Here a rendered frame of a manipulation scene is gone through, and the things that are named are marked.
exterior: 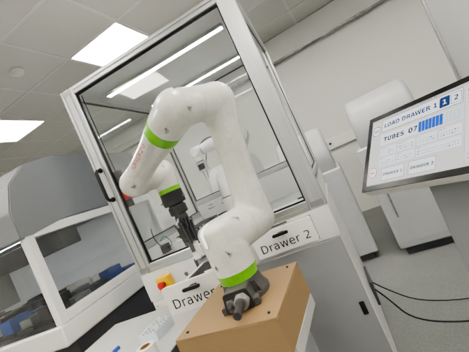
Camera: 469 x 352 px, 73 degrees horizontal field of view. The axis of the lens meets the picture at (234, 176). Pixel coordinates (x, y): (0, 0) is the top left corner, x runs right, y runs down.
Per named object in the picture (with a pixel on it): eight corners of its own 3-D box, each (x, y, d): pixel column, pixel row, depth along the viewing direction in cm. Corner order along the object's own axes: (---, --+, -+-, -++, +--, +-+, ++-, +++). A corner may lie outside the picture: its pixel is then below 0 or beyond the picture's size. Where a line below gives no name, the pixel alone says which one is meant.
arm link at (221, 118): (286, 225, 109) (236, 72, 102) (258, 248, 97) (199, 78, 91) (258, 226, 118) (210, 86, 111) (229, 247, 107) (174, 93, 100)
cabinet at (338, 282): (422, 406, 134) (344, 233, 136) (214, 445, 163) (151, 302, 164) (381, 299, 226) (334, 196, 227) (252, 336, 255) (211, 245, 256)
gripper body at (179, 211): (173, 206, 135) (182, 225, 135) (163, 210, 127) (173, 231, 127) (188, 199, 133) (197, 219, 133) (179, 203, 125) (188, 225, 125)
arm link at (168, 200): (176, 188, 124) (185, 185, 133) (152, 200, 128) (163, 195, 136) (182, 202, 124) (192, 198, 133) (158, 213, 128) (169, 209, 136)
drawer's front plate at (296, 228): (319, 239, 137) (309, 216, 137) (259, 260, 145) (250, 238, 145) (319, 237, 139) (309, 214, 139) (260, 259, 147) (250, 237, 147)
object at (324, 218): (341, 234, 136) (327, 203, 136) (151, 302, 165) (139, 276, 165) (333, 197, 227) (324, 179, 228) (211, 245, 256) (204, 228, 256)
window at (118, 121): (305, 200, 140) (217, 4, 142) (151, 262, 165) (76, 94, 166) (305, 200, 141) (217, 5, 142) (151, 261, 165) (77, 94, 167)
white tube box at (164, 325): (158, 341, 121) (154, 332, 121) (142, 346, 124) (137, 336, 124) (174, 323, 133) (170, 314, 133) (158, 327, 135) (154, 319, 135)
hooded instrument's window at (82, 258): (58, 326, 152) (21, 240, 153) (-143, 400, 202) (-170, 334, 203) (168, 249, 262) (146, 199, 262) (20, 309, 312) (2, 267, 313)
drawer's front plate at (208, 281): (236, 294, 115) (225, 266, 115) (172, 316, 123) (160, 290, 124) (238, 292, 117) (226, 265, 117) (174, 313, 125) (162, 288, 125)
